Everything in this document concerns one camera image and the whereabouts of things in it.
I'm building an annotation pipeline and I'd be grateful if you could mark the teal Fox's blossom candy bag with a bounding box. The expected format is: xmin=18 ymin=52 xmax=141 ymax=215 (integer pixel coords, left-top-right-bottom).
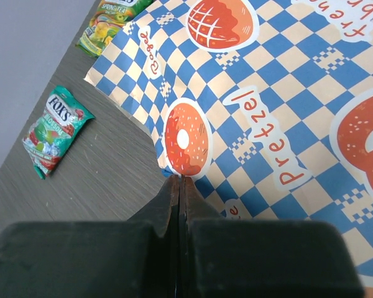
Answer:
xmin=22 ymin=86 xmax=94 ymax=179

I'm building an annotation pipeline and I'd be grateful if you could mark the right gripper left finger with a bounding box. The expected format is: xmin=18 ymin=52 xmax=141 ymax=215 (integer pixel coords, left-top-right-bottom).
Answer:
xmin=0 ymin=176 xmax=180 ymax=297

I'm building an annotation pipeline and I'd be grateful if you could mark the blue checkered paper bag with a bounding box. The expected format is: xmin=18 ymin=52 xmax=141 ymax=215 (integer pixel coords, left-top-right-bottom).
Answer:
xmin=85 ymin=1 xmax=373 ymax=297

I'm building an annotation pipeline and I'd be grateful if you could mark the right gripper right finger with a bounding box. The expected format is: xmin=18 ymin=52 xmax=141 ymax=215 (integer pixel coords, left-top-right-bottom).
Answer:
xmin=182 ymin=177 xmax=365 ymax=297

